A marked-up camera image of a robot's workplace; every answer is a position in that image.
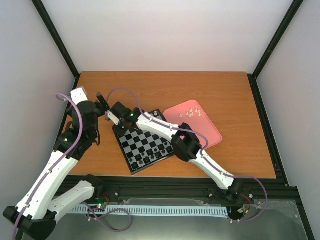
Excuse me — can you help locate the pink plastic tray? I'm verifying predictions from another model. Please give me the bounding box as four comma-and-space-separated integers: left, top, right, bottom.
163, 99, 223, 149

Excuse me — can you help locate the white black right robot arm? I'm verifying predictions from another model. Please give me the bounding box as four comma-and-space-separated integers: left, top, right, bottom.
105, 102, 243, 202

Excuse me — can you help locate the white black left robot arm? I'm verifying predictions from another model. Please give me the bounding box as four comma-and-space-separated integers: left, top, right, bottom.
3, 87, 110, 240

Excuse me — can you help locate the black grey chess board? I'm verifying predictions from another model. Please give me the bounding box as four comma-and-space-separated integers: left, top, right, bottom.
112, 120, 174, 175

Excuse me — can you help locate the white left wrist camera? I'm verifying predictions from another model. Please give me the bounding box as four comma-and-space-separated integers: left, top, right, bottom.
70, 86, 88, 105

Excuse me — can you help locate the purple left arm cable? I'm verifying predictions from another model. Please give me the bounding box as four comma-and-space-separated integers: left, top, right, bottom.
12, 92, 132, 240

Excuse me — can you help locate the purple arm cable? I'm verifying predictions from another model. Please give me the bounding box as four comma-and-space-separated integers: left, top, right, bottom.
12, 92, 132, 240
106, 86, 268, 224

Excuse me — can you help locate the black aluminium frame rail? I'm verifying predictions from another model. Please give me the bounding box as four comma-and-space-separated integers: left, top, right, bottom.
55, 175, 302, 206

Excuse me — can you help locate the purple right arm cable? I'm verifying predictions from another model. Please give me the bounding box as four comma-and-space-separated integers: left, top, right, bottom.
106, 86, 268, 224

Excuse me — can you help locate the left black corner post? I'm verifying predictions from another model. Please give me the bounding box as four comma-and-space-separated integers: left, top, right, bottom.
31, 0, 81, 80

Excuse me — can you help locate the black corner post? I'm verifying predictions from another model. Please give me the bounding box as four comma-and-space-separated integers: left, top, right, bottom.
252, 0, 304, 80
31, 0, 81, 80

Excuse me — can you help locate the white slotted cable duct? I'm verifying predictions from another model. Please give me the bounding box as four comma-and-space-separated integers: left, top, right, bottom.
68, 204, 230, 218

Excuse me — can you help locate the right black corner post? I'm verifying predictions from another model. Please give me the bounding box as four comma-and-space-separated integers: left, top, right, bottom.
252, 0, 304, 80

